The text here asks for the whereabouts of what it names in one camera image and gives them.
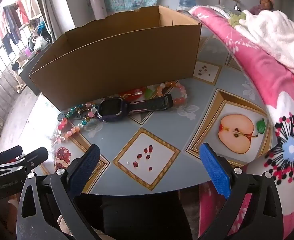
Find orange pink bead bracelet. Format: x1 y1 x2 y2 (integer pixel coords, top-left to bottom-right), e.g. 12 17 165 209
156 81 188 106

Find pink floral blanket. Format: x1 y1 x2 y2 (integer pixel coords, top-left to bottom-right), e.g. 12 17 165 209
188 5 294 240

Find fruit print tablecloth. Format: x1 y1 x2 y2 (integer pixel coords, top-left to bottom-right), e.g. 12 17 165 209
19 25 279 197

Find hanging clothes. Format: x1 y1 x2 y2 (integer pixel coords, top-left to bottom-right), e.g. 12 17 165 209
0 0 37 55

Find brown cardboard box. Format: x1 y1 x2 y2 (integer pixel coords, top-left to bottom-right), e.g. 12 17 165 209
28 5 202 111

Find multicolour bead bracelet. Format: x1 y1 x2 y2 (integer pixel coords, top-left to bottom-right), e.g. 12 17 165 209
53 101 100 143

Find pale green knitted cloth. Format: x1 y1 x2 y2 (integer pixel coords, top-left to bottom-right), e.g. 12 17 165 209
227 12 248 28

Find white paper roll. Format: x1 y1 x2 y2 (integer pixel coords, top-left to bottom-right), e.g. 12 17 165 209
89 0 107 20

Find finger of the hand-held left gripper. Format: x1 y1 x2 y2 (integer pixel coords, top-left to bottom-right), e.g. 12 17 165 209
0 147 49 178
0 145 23 167

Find white plastic bag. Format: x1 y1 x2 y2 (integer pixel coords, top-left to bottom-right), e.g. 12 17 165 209
33 36 49 51

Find white fluffy blanket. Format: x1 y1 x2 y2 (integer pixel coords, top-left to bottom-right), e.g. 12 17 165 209
233 9 294 84

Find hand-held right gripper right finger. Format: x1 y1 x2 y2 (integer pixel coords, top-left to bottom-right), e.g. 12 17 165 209
198 142 284 240

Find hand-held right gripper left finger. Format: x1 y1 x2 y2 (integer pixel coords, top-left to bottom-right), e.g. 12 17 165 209
16 144 101 240

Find person's black trouser legs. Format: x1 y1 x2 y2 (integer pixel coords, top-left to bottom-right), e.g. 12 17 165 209
74 189 193 240

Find black smart watch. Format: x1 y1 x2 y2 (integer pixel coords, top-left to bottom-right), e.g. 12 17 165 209
57 93 174 123

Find dark grey cabinet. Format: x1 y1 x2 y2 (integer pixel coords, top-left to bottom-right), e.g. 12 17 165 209
12 50 47 93

